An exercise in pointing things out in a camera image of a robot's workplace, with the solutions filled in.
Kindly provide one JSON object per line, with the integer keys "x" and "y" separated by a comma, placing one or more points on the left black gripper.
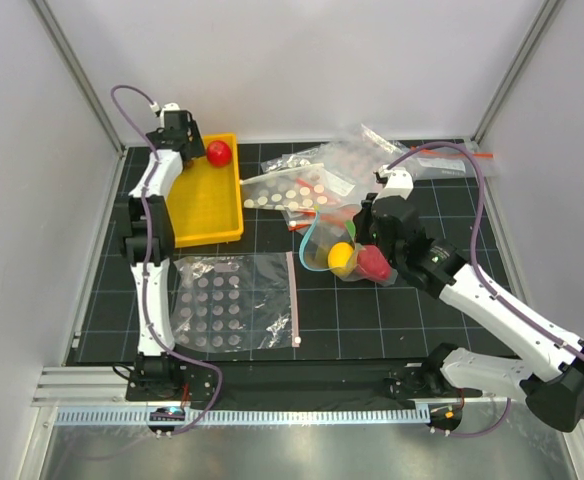
{"x": 195, "y": 142}

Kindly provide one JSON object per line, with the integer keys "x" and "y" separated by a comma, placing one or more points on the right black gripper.
{"x": 361, "y": 221}

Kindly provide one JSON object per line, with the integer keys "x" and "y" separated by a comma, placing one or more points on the red apple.
{"x": 219, "y": 154}

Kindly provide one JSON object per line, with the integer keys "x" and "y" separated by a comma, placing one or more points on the red dragon fruit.
{"x": 372, "y": 265}

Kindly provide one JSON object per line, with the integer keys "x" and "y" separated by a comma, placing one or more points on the blue zipper clear bag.
{"x": 329, "y": 244}

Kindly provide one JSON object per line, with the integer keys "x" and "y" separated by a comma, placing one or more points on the yellow lemon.
{"x": 339, "y": 259}

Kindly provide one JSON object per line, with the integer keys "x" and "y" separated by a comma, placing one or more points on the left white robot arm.
{"x": 147, "y": 241}

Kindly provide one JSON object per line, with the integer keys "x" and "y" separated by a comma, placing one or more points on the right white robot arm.
{"x": 548, "y": 373}

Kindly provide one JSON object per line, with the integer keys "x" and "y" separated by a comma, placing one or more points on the white polka dot bag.
{"x": 304, "y": 189}

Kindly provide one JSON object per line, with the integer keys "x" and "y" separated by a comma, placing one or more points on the red dotted clear bag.
{"x": 350, "y": 162}

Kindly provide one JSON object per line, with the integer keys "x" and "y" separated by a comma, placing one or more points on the orange zipper bag far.
{"x": 442, "y": 163}

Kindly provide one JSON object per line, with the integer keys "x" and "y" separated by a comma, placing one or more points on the pink zipper polka dot bag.
{"x": 236, "y": 303}

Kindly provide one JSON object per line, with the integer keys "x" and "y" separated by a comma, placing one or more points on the black grid mat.
{"x": 338, "y": 320}

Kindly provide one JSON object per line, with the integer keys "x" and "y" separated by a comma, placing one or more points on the yellow plastic bin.
{"x": 204, "y": 204}

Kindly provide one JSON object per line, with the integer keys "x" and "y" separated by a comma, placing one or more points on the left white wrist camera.
{"x": 160, "y": 110}

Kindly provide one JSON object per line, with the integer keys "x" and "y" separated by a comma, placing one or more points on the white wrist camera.
{"x": 395, "y": 182}
{"x": 160, "y": 110}

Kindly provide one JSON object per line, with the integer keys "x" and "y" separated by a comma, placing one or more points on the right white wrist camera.
{"x": 395, "y": 182}

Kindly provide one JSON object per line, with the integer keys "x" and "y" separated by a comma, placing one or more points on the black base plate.
{"x": 287, "y": 384}

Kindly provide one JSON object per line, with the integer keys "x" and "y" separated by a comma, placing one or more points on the left aluminium frame post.
{"x": 75, "y": 69}

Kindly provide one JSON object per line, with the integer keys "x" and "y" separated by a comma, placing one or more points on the aluminium frame post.
{"x": 539, "y": 27}
{"x": 75, "y": 69}

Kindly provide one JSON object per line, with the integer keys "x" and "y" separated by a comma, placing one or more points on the right aluminium frame post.
{"x": 539, "y": 27}

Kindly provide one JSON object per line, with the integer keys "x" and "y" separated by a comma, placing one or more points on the slotted cable duct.
{"x": 156, "y": 417}

